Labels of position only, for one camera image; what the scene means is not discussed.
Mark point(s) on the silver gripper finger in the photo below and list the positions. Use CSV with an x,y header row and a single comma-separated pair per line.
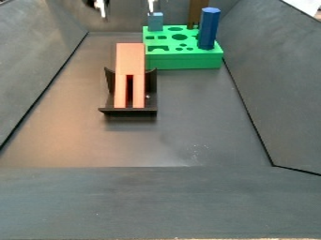
x,y
152,2
99,4

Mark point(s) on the red double-square block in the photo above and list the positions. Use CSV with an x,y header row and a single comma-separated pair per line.
x,y
130,64

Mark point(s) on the brown double-peg block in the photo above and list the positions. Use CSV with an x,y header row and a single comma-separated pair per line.
x,y
197,5

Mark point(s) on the green shape-sorting board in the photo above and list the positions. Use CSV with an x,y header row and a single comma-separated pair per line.
x,y
172,49

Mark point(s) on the light blue cube block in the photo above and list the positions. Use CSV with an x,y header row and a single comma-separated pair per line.
x,y
156,21

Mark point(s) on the dark blue hexagonal prism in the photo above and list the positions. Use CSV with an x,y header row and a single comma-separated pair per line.
x,y
208,27

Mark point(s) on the black curved cradle stand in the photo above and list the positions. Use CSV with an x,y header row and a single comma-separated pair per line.
x,y
150,96

